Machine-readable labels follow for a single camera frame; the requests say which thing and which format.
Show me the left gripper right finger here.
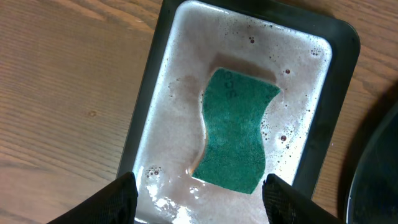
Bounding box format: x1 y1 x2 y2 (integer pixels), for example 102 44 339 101
262 174 343 224

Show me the black rectangular soapy tray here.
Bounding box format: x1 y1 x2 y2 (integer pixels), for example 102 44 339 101
118 1 360 223

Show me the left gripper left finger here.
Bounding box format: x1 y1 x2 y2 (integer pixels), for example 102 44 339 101
49 172 138 224

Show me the green yellow sponge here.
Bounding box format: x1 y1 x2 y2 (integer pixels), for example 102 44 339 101
192 68 280 194

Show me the black round serving tray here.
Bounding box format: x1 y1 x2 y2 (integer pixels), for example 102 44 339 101
345 105 397 224

